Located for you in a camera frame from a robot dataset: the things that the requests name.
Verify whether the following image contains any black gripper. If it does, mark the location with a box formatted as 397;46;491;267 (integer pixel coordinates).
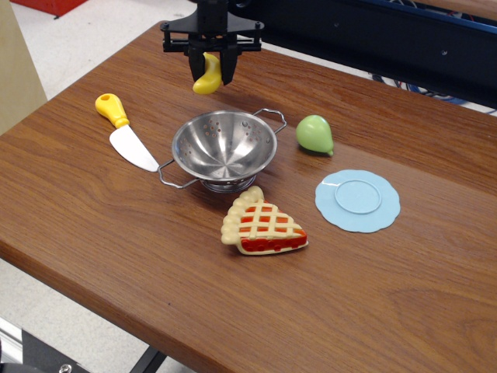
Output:
160;1;264;85

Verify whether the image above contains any yellow toy banana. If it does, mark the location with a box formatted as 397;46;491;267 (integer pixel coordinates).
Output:
193;53;222;95

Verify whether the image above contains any steel colander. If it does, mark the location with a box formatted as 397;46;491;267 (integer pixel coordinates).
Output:
158;108;287;193

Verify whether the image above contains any green toy pear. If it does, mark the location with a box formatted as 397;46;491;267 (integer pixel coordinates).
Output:
296;115;334;156

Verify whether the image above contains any red box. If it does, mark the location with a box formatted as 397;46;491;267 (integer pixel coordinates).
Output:
11;0;86;16

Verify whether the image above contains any toy cherry pie slice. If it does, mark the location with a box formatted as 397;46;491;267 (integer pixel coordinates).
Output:
221;186;308;256

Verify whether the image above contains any beige cardboard panel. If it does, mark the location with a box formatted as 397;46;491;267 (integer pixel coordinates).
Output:
1;1;47;134

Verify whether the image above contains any light blue toy plate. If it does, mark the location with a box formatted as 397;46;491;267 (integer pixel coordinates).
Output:
315;169;401;233

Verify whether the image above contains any yellow handled toy knife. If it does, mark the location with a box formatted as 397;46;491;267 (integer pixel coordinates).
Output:
95;93;159;173

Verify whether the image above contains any black blue frame rail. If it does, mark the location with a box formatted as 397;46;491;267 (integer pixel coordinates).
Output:
229;1;496;107

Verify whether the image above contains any black table leg frame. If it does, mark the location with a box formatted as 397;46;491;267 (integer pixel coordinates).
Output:
130;347;167;373

